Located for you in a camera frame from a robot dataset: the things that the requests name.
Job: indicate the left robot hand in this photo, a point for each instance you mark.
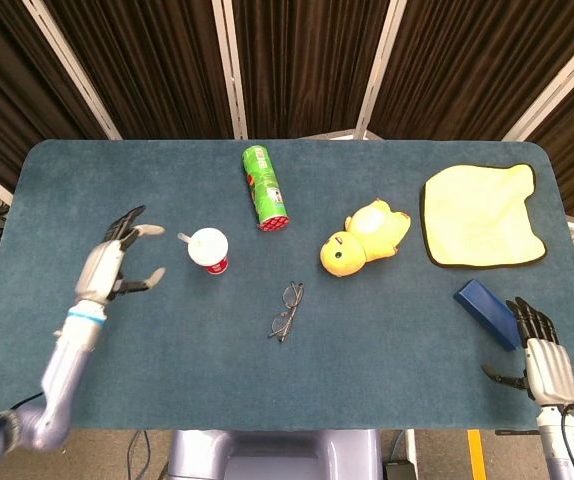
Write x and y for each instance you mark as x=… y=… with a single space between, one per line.
x=99 y=270

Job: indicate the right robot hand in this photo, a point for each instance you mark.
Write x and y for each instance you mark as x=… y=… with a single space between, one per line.
x=549 y=370

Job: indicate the transparent plastic straw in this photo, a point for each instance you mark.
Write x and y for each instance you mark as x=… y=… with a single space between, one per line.
x=184 y=237

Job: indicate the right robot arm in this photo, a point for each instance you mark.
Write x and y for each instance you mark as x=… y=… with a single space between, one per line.
x=554 y=450

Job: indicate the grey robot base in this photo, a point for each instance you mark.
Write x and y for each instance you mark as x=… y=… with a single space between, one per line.
x=277 y=455

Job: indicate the red paper cup white lid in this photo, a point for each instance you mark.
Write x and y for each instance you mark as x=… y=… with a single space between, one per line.
x=209 y=247

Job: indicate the dark blue rectangular box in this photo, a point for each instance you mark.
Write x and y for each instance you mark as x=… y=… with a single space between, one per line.
x=487 y=310

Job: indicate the yellow cloth black edge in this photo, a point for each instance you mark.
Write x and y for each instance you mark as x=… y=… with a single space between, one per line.
x=482 y=220

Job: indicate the green chips can red lid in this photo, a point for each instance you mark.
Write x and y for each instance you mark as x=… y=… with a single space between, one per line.
x=264 y=190

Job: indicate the yellow plush duck toy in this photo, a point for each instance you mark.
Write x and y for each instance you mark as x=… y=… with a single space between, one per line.
x=347 y=255

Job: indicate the dark thin-frame eyeglasses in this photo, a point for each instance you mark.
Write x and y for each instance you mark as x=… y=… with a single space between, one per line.
x=293 y=296

